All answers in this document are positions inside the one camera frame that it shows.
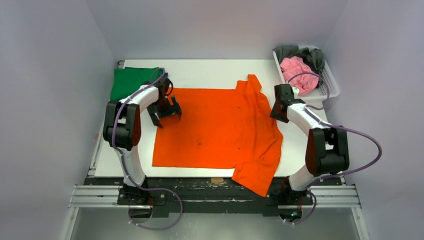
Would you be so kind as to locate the folded green t shirt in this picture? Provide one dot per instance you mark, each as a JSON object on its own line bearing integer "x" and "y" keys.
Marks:
{"x": 126, "y": 81}

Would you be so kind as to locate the orange t shirt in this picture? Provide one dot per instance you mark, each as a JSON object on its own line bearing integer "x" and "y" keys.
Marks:
{"x": 223, "y": 129}

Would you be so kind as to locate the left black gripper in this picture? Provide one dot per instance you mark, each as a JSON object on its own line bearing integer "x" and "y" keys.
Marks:
{"x": 171, "y": 110}

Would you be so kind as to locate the brown tape piece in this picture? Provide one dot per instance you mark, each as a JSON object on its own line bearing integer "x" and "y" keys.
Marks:
{"x": 217, "y": 180}

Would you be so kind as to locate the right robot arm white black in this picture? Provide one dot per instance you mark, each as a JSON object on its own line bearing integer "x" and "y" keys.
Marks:
{"x": 327, "y": 151}

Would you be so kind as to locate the pink t shirt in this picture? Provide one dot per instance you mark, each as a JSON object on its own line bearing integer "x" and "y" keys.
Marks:
{"x": 298, "y": 75}

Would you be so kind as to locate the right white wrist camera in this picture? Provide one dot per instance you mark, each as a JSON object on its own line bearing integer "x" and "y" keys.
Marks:
{"x": 296, "y": 92}

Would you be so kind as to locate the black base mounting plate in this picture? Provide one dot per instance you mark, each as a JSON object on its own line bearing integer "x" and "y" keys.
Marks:
{"x": 200, "y": 195}

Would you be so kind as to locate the dark grey t shirt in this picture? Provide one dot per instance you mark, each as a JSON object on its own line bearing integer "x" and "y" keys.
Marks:
{"x": 314, "y": 58}

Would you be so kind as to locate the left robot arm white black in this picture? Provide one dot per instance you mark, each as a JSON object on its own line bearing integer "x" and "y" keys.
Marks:
{"x": 122, "y": 127}

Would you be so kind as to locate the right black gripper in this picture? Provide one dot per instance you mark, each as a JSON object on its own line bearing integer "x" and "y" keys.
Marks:
{"x": 276, "y": 110}

